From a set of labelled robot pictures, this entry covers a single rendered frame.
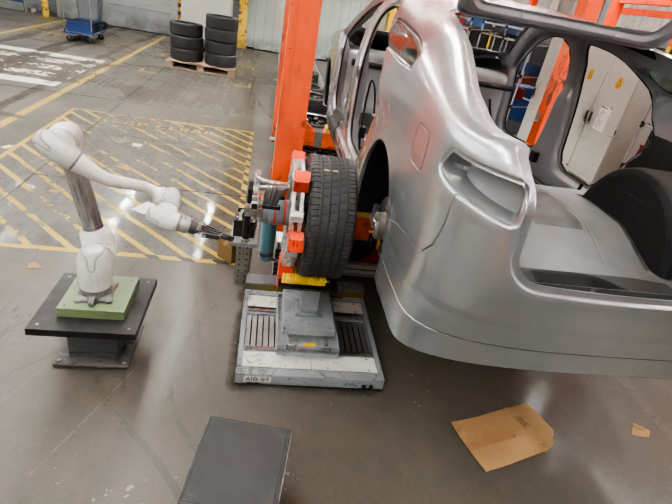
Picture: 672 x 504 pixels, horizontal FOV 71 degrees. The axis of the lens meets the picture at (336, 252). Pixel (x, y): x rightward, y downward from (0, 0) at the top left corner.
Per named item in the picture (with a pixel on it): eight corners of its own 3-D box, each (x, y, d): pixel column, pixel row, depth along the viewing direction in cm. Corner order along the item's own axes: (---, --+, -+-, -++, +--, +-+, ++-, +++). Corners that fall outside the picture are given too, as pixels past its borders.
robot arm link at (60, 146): (81, 154, 206) (86, 144, 217) (39, 127, 196) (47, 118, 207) (64, 175, 209) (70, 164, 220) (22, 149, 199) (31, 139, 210)
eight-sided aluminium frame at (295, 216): (293, 283, 243) (308, 186, 217) (281, 282, 242) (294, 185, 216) (291, 234, 290) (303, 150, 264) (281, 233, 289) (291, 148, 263)
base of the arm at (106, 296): (70, 308, 232) (69, 298, 229) (82, 282, 250) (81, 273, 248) (110, 308, 236) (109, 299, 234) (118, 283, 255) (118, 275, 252)
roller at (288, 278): (329, 288, 262) (330, 280, 259) (276, 284, 257) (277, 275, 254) (328, 283, 267) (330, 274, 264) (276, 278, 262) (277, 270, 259)
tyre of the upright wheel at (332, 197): (355, 268, 219) (361, 138, 233) (305, 263, 215) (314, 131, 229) (330, 286, 283) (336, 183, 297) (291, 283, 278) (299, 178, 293)
